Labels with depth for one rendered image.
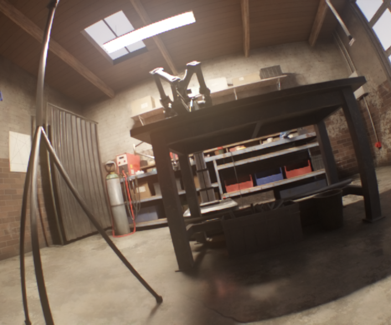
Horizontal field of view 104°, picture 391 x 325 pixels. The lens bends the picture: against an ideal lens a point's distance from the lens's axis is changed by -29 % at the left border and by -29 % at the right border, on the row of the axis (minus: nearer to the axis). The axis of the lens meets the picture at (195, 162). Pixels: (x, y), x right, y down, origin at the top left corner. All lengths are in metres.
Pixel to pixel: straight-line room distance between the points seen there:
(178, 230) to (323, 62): 4.10
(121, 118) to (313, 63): 3.92
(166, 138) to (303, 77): 3.39
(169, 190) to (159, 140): 0.29
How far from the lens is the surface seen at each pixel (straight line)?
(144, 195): 3.18
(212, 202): 2.12
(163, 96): 2.25
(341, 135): 4.19
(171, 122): 1.21
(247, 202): 2.92
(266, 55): 4.34
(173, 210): 1.24
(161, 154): 1.26
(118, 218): 3.12
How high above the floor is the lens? 0.47
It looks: 6 degrees up
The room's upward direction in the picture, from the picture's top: 12 degrees counter-clockwise
